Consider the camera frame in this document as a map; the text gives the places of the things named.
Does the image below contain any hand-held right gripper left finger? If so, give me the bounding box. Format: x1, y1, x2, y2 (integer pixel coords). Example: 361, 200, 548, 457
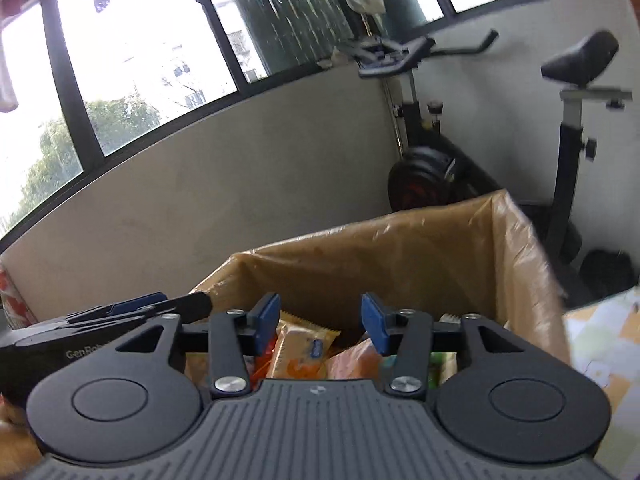
112, 292, 282, 402

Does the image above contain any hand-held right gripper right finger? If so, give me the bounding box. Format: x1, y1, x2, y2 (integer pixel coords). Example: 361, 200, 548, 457
360, 292, 532, 402

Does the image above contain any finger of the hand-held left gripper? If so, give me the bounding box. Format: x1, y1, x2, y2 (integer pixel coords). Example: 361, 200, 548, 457
64, 291, 169, 322
134, 292, 214, 326

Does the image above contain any pale yellow snack packet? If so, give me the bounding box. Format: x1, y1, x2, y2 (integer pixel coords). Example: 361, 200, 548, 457
265, 310, 342, 382

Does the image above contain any orange triangle chips packet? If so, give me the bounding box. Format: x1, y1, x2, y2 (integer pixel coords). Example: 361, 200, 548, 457
249, 332, 278, 392

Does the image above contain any taped brown cardboard box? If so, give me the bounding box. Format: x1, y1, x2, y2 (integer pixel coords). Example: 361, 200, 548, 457
189, 189, 574, 392

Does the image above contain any green snack packet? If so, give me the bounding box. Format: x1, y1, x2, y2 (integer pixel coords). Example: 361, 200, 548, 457
427, 351, 459, 389

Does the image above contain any pink snack packet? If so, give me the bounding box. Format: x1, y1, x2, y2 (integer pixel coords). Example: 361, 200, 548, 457
326, 338, 387, 382

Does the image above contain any red white patterned object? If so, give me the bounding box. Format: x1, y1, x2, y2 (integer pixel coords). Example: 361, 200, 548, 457
0, 267, 40, 332

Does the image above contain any orange brown cloth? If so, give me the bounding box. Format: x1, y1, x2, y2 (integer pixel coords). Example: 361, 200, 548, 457
0, 394, 47, 480

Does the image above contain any thin metal pole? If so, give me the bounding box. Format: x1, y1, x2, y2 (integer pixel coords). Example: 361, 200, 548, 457
381, 79, 405, 162

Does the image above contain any black bag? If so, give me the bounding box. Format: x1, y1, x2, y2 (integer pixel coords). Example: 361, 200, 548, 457
579, 248, 637, 302

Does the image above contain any dark framed window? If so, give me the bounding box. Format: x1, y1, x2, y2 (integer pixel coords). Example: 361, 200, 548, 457
0, 0, 551, 252

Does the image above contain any dark green perforated panel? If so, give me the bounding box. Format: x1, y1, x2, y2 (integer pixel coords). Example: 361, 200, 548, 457
224, 0, 446, 73

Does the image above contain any black exercise bike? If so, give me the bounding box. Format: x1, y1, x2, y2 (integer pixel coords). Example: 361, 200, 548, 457
334, 29, 633, 306

